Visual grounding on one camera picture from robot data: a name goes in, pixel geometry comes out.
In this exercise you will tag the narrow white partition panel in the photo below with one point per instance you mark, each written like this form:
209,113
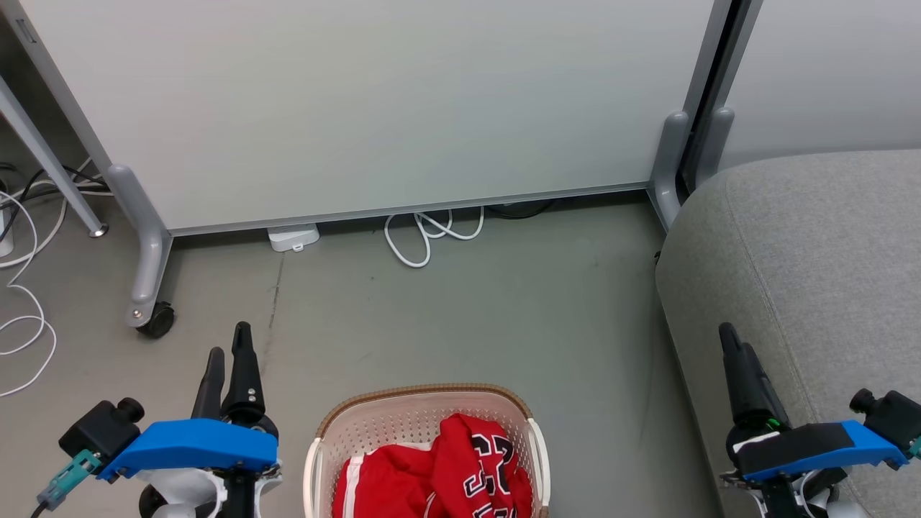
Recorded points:
827,72

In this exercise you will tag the right blue camera mount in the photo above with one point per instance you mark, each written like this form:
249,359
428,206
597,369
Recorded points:
856,446

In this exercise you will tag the white power adapter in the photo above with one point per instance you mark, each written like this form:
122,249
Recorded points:
293,237

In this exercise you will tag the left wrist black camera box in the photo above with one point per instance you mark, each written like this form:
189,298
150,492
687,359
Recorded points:
101,428

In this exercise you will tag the red basketball jersey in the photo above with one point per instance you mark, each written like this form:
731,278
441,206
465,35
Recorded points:
475,467

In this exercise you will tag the grey metal table leg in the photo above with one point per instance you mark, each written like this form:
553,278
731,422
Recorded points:
47,162

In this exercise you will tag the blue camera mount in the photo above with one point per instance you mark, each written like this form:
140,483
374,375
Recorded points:
194,444
856,446

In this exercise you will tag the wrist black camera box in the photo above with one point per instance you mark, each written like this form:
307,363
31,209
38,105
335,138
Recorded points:
101,428
888,416

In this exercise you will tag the black caster wheel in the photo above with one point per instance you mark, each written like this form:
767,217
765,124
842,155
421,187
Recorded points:
157,321

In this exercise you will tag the cream plastic laundry basket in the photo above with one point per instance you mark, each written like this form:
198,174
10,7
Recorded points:
403,424

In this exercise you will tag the grey fabric sofa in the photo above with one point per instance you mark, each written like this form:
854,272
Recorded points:
813,273

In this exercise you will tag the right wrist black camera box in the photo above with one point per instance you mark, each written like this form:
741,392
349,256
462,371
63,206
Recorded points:
888,416

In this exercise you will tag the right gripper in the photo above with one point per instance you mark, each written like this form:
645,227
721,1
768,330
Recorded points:
752,432

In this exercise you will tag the left blue camera mount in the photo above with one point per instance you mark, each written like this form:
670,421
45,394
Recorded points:
194,444

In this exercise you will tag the white partition panel with legs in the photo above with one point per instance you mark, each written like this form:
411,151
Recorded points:
374,108

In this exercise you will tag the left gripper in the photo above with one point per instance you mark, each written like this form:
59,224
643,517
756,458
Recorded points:
245,496

